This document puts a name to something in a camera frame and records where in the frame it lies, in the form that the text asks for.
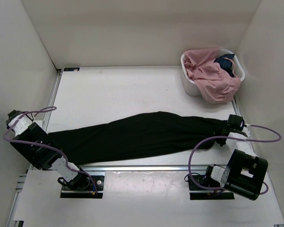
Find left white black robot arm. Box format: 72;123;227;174
3;109;93;190

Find black trousers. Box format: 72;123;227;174
49;112;227;165

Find aluminium rail frame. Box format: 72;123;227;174
4;68;284;227

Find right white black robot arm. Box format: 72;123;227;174
203;114;268;201

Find pink garment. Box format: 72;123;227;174
183;47;241;104

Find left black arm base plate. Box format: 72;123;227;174
57;174;105;199

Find white front cover board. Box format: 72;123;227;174
14;170;284;227

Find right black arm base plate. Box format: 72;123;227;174
184;174;236;201

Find navy blue garment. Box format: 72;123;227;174
214;54;235;78

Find white laundry basket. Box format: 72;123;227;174
180;48;246;96

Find blue label sticker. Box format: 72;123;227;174
63;67;80;72

